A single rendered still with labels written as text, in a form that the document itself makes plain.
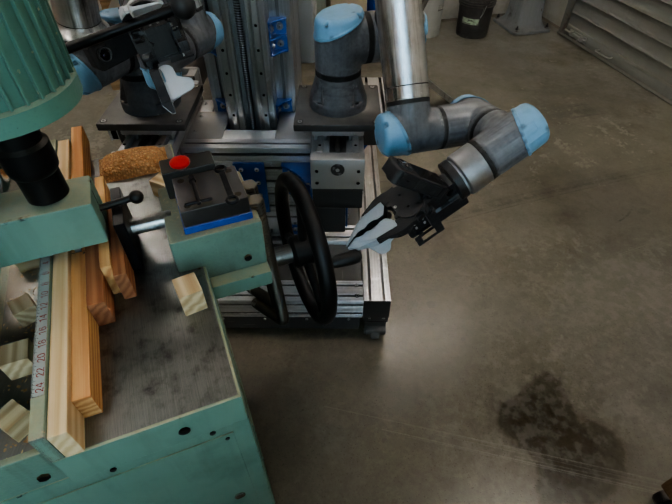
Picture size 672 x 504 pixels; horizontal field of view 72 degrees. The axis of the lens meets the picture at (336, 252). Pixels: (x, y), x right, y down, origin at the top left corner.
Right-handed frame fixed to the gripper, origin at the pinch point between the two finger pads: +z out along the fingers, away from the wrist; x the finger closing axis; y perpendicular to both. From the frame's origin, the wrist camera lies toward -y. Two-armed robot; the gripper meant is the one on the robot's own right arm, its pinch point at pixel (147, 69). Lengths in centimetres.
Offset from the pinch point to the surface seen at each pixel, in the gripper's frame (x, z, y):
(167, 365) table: 21.6, 34.0, -11.2
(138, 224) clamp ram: 15.5, 12.5, -10.0
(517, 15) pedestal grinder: 142, -243, 263
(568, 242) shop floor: 135, -28, 130
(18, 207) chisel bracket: 6.0, 13.1, -21.3
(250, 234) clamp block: 20.0, 18.7, 4.5
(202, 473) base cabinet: 55, 34, -19
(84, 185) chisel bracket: 7.3, 11.4, -13.4
